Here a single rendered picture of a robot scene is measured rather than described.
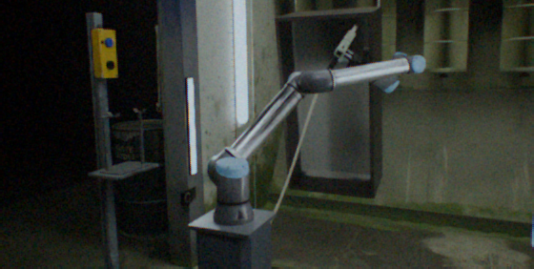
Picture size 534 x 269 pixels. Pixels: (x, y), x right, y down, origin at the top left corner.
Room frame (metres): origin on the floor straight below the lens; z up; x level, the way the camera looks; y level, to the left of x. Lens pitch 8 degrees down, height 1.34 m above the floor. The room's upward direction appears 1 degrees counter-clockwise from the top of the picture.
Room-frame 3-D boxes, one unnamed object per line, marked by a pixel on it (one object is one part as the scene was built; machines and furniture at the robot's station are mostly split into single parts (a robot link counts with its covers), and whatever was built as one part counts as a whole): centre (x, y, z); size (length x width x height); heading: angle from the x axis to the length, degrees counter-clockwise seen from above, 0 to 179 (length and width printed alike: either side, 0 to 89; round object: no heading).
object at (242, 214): (1.90, 0.13, 0.69); 0.19 x 0.19 x 0.10
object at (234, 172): (1.91, 0.13, 0.83); 0.17 x 0.15 x 0.18; 18
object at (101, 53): (2.34, 0.83, 1.42); 0.12 x 0.06 x 0.26; 155
